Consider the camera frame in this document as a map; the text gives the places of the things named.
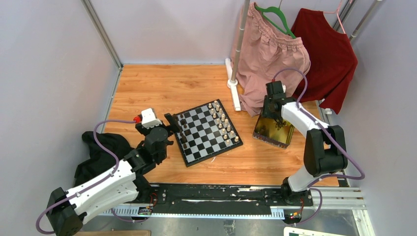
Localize dark chess piece cluster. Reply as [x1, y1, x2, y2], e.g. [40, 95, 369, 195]
[175, 114, 194, 149]

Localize yellow transparent piece tray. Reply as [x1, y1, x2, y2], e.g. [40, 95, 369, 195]
[252, 115, 295, 149]

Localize black white chess board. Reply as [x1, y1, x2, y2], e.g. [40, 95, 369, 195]
[175, 102, 243, 167]

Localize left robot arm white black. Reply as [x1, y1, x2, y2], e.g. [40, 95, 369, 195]
[36, 108, 181, 236]

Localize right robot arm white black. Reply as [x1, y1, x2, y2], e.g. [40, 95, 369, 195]
[261, 81, 348, 206]

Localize row of light chess pieces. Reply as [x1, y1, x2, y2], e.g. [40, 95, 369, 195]
[204, 100, 243, 149]

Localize pink hanging shorts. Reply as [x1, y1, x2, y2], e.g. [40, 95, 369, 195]
[236, 2, 311, 117]

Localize white clothes rack stand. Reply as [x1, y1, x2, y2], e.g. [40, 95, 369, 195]
[225, 0, 251, 111]

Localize black cloth heap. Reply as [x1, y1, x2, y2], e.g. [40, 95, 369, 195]
[74, 131, 134, 187]

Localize dark red hanging shirt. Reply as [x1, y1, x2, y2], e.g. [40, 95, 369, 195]
[291, 8, 358, 114]

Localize green clothes hanger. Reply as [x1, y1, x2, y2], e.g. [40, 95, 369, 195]
[254, 5, 297, 40]

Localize pink clothes hanger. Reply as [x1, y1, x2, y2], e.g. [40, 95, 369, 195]
[323, 0, 346, 34]

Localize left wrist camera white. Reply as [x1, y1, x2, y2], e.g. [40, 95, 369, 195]
[133, 108, 162, 129]

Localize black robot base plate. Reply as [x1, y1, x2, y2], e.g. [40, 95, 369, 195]
[134, 183, 313, 224]

